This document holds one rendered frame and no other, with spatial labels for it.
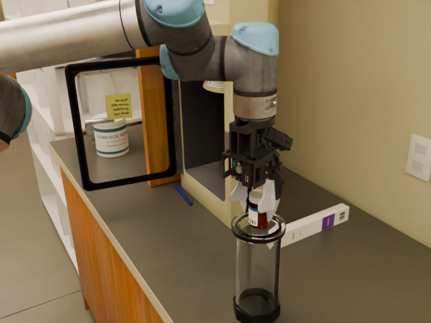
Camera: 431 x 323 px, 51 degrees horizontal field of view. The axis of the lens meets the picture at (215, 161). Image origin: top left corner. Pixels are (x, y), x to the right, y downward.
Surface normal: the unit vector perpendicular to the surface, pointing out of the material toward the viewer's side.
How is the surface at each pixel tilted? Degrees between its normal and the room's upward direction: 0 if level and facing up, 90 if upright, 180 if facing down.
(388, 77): 90
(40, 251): 0
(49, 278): 0
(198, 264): 0
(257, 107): 90
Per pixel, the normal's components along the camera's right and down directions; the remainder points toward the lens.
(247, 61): -0.24, 0.36
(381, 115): -0.86, 0.22
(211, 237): -0.02, -0.91
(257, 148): 0.78, 0.24
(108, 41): 0.04, 0.73
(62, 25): -0.13, -0.07
